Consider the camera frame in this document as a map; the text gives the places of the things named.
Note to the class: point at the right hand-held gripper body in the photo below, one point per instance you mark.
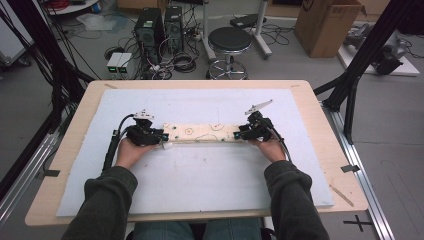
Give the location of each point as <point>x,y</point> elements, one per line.
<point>258,128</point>

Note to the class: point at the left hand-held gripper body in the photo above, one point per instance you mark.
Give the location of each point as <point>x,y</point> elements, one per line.
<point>143,135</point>

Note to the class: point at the cream knitted towel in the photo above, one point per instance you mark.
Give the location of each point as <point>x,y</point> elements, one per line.
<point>200,132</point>

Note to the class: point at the person's left hand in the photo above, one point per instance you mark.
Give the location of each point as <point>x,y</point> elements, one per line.
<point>131,155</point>

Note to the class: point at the person's right hand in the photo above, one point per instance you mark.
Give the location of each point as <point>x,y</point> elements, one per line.
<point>270,150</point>

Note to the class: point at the white foam mat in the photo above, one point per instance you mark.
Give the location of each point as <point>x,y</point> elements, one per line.
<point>200,180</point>

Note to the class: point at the white power supply unit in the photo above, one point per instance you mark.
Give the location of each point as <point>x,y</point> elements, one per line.
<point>126,63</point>
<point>113,63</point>

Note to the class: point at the black round stool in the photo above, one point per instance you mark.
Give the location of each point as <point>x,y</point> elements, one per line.
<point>229,40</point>

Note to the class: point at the person's left leg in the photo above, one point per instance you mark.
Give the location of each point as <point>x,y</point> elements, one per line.
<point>163,231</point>

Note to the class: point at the person's leg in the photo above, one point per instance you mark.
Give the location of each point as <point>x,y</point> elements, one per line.
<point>233,230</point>
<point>163,231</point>

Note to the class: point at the person's right leg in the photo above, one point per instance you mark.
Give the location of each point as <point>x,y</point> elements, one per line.
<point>233,230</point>

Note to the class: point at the white desk stand legs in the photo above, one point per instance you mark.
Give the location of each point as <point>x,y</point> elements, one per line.
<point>261,33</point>

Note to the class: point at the black tape piece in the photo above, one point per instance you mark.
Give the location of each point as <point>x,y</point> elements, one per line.
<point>350,168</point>
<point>51,173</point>

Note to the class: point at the black computer tower green label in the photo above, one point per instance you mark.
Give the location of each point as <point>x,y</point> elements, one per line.
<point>148,30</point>

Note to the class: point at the thin wooden stick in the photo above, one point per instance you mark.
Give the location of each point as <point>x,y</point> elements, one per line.
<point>341,195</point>

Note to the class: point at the flat black device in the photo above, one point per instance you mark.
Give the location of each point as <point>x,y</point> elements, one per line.
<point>246,20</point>

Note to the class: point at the brown cardboard box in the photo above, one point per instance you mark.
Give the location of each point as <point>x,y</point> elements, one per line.
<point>323,30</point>

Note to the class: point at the clear plastic bag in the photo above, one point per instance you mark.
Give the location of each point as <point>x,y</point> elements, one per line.
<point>96,21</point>

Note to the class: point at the black tape cross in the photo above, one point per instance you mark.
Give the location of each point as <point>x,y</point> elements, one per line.
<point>358,222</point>

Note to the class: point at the round white table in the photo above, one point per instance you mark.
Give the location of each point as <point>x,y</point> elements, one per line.
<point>71,7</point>

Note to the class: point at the white board with black machine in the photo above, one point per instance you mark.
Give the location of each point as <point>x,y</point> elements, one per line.
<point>390,56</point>

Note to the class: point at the white panel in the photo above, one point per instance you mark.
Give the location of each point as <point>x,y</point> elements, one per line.
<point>11,40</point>

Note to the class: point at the aluminium rail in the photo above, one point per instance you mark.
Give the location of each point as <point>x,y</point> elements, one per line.
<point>360,173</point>
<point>26,173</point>

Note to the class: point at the black metal frame stand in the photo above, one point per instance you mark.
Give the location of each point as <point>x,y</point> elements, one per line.
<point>363,53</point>

